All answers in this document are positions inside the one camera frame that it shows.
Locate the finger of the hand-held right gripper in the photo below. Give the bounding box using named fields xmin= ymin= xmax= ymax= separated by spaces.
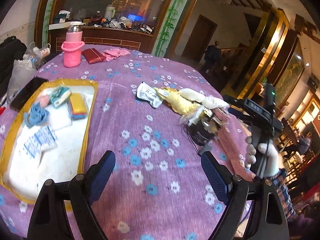
xmin=234 ymin=111 xmax=253 ymax=128
xmin=222 ymin=94 xmax=247 ymax=110

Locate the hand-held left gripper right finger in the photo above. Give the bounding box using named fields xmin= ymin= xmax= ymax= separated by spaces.
xmin=201 ymin=151 xmax=290 ymax=240

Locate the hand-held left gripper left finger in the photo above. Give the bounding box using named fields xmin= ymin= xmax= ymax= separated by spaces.
xmin=27 ymin=150 xmax=117 ymax=240

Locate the white cloth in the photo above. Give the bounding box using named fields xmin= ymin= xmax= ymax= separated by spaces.
xmin=180 ymin=88 xmax=230 ymax=109

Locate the white foam box yellow tape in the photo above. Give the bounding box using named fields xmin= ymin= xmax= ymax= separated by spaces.
xmin=0 ymin=79 xmax=99 ymax=204

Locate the yellow towel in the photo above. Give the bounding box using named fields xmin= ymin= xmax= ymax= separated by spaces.
xmin=154 ymin=87 xmax=208 ymax=117

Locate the white sponge block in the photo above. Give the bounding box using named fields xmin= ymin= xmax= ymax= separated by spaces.
xmin=49 ymin=104 xmax=73 ymax=130

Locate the white desiccant packet blue label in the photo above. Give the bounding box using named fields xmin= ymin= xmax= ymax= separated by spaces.
xmin=24 ymin=126 xmax=60 ymax=160

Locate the pack of coloured cloths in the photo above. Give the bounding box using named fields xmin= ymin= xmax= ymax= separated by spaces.
xmin=69 ymin=93 xmax=88 ymax=120

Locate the blue cloth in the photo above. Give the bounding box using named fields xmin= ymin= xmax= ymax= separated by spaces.
xmin=24 ymin=102 xmax=50 ymax=128

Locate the pink fluffy cloth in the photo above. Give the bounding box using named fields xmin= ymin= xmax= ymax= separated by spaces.
xmin=37 ymin=94 xmax=52 ymax=107

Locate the person's right forearm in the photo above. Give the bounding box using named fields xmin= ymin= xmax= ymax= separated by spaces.
xmin=271 ymin=170 xmax=297 ymax=222

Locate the person's right hand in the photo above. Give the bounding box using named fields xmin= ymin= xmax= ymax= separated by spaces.
xmin=244 ymin=135 xmax=279 ymax=179

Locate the black motor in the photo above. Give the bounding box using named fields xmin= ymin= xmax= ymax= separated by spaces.
xmin=186 ymin=111 xmax=223 ymax=145

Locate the wooden stair railing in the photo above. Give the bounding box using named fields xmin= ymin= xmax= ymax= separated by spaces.
xmin=220 ymin=46 xmax=250 ymax=75

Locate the purple floral tablecloth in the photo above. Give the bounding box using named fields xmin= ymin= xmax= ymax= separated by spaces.
xmin=0 ymin=44 xmax=253 ymax=240

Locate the gold framed painting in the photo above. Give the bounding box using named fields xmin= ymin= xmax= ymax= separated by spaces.
xmin=274 ymin=45 xmax=307 ymax=110

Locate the wooden door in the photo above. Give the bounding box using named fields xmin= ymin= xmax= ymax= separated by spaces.
xmin=181 ymin=14 xmax=218 ymax=64

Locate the small white packet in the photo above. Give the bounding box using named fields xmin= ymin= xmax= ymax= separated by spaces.
xmin=136 ymin=82 xmax=164 ymax=109

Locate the bamboo print panel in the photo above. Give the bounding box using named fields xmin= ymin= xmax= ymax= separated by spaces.
xmin=152 ymin=0 xmax=193 ymax=58

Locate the black phone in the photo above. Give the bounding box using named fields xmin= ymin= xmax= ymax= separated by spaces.
xmin=9 ymin=76 xmax=49 ymax=111

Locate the red pouch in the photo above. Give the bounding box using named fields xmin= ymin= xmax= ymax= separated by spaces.
xmin=82 ymin=48 xmax=105 ymax=64

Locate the pink knitted holder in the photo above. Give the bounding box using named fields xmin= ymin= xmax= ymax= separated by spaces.
xmin=61 ymin=41 xmax=85 ymax=68

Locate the grey plastic bag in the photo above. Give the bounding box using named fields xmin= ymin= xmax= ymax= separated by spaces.
xmin=7 ymin=59 xmax=38 ymax=100

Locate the wooden counter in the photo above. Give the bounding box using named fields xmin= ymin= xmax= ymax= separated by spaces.
xmin=49 ymin=26 xmax=154 ymax=53

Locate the pink sleeved bottle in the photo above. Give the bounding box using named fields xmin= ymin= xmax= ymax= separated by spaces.
xmin=66 ymin=21 xmax=83 ymax=43

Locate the pile of counter clutter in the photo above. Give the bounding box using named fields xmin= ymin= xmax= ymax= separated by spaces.
xmin=50 ymin=10 xmax=154 ymax=34

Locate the black bag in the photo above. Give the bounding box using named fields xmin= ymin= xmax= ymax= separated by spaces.
xmin=0 ymin=36 xmax=27 ymax=97

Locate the white green kettle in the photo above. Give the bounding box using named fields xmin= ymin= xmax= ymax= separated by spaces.
xmin=104 ymin=5 xmax=116 ymax=19

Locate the dark jacket on post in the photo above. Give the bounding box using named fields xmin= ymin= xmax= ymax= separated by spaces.
xmin=204 ymin=41 xmax=223 ymax=74

